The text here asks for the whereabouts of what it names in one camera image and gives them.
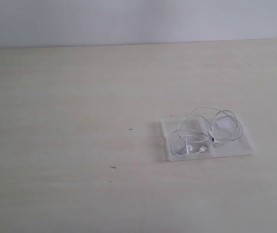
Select white wired earphones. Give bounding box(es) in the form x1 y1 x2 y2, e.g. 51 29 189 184
167 106 243 156

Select clear open plastic case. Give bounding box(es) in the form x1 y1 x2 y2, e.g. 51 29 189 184
161 113 255 162

